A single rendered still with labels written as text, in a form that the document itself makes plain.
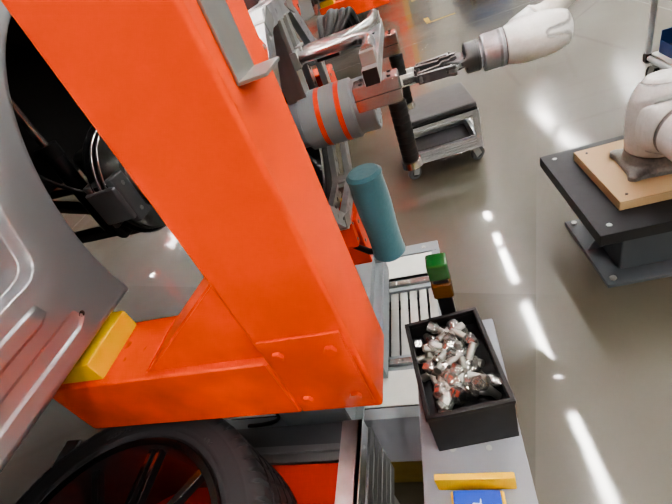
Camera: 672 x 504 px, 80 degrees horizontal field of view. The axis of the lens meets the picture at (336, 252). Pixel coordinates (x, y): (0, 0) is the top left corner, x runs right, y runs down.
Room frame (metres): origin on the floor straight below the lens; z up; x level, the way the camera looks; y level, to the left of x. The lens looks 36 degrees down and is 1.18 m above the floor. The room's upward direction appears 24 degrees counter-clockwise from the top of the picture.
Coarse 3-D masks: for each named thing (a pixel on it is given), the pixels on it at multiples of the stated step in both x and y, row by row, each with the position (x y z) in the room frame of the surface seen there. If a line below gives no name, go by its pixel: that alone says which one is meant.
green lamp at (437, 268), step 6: (426, 258) 0.58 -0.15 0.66; (432, 258) 0.57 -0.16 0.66; (438, 258) 0.57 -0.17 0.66; (444, 258) 0.56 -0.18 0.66; (426, 264) 0.56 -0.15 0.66; (432, 264) 0.56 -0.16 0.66; (438, 264) 0.55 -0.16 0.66; (444, 264) 0.55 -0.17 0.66; (426, 270) 0.56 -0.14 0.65; (432, 270) 0.55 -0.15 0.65; (438, 270) 0.55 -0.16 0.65; (444, 270) 0.54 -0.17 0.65; (432, 276) 0.55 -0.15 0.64; (438, 276) 0.55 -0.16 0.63; (444, 276) 0.54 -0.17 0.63
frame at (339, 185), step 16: (272, 0) 0.99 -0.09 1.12; (288, 0) 1.10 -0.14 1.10; (256, 16) 0.90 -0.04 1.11; (272, 16) 0.95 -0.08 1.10; (272, 32) 0.90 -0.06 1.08; (304, 32) 1.15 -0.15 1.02; (272, 48) 0.87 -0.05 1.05; (304, 64) 1.24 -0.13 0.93; (320, 64) 1.22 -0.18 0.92; (336, 160) 1.18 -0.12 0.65; (336, 176) 1.12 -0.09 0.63; (336, 192) 1.06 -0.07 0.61; (336, 208) 1.01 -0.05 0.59
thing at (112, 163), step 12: (96, 132) 1.16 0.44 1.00; (96, 144) 1.11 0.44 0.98; (96, 156) 1.09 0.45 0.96; (108, 156) 1.12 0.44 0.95; (96, 168) 1.09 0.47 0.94; (108, 168) 1.09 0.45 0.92; (120, 168) 1.13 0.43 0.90; (96, 180) 1.07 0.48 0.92; (132, 180) 1.12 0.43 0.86; (156, 216) 1.13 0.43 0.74; (144, 228) 1.10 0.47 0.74
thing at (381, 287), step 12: (384, 264) 1.21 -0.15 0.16; (384, 276) 1.15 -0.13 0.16; (384, 288) 1.09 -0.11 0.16; (384, 300) 1.03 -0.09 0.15; (384, 312) 0.98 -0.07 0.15; (384, 324) 0.94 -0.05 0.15; (384, 336) 0.89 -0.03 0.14; (384, 348) 0.85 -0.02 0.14; (384, 360) 0.81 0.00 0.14; (384, 372) 0.78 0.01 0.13
